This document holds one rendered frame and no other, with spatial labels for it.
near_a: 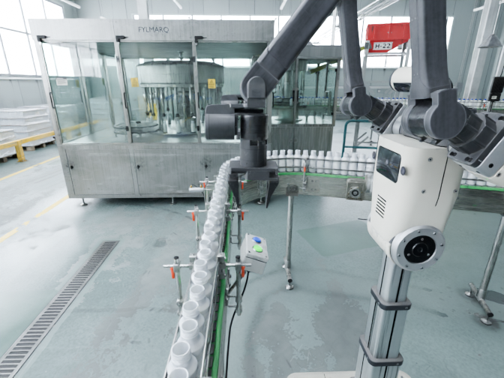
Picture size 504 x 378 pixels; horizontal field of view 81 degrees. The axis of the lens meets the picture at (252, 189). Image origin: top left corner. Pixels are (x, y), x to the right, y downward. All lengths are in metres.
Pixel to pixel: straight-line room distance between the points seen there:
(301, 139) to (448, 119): 5.38
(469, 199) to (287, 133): 4.03
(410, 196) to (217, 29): 3.35
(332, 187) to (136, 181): 2.84
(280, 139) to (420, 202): 5.12
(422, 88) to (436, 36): 0.10
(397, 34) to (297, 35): 6.79
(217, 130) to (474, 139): 0.53
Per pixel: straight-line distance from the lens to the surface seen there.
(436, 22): 0.74
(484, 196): 2.55
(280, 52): 0.61
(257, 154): 0.60
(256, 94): 0.57
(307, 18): 0.63
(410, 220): 0.97
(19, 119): 9.58
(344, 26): 1.14
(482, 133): 0.78
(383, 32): 7.36
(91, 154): 4.48
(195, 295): 0.79
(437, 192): 0.96
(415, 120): 0.73
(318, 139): 6.09
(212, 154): 4.04
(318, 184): 2.36
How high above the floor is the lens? 1.66
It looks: 20 degrees down
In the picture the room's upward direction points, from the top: straight up
